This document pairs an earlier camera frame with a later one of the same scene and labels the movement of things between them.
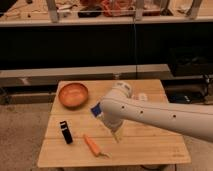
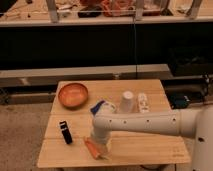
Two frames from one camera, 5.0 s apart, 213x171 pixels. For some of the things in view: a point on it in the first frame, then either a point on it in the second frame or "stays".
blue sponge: x=96 y=110 stays
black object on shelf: x=92 y=11 stays
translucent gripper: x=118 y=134 -> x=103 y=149
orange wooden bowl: x=73 y=95 stays
